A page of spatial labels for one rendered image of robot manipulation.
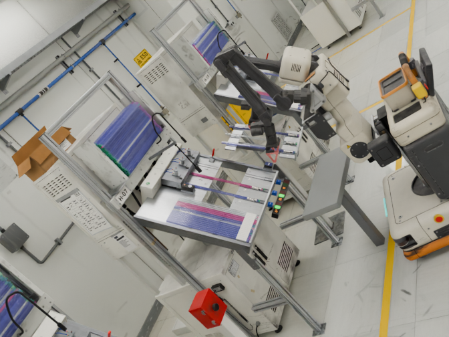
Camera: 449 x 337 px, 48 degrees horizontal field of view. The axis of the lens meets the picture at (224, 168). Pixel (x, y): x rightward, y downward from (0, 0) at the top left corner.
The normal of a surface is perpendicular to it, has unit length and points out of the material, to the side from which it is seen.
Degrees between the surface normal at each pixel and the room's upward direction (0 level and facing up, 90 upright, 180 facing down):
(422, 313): 0
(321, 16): 90
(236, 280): 90
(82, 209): 90
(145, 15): 90
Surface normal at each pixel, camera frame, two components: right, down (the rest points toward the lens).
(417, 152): -0.18, 0.52
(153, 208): 0.02, -0.77
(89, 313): 0.70, -0.38
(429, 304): -0.64, -0.70
